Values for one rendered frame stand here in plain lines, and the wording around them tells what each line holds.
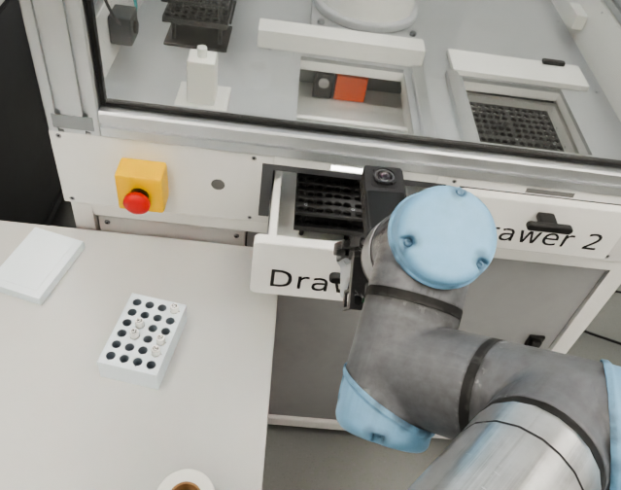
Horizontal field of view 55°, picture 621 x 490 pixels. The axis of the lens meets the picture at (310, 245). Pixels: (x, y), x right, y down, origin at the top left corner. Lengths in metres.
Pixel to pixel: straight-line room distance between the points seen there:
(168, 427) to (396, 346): 0.48
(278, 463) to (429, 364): 1.27
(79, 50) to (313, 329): 0.72
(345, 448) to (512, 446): 1.39
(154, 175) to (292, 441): 0.96
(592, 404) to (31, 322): 0.79
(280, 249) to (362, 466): 0.97
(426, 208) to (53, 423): 0.61
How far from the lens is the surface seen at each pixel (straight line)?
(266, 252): 0.83
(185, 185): 0.99
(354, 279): 0.63
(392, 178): 0.66
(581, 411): 0.37
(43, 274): 1.01
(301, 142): 0.91
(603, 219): 1.08
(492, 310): 1.27
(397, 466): 1.72
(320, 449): 1.69
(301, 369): 1.42
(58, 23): 0.89
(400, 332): 0.44
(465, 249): 0.43
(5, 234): 1.11
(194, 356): 0.91
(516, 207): 1.02
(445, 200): 0.43
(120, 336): 0.91
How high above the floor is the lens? 1.52
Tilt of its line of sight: 46 degrees down
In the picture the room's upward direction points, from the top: 10 degrees clockwise
